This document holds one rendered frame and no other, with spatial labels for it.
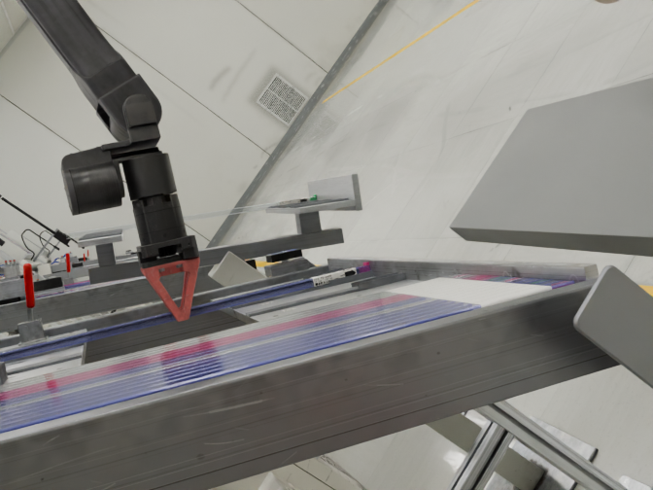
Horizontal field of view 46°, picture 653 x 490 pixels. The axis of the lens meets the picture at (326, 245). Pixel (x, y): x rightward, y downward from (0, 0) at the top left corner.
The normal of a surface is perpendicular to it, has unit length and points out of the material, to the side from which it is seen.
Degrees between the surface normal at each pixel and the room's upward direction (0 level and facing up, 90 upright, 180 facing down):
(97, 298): 90
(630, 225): 0
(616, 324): 90
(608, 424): 0
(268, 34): 90
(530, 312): 90
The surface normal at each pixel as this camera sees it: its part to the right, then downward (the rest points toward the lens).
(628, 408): -0.79, -0.57
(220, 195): 0.28, -0.01
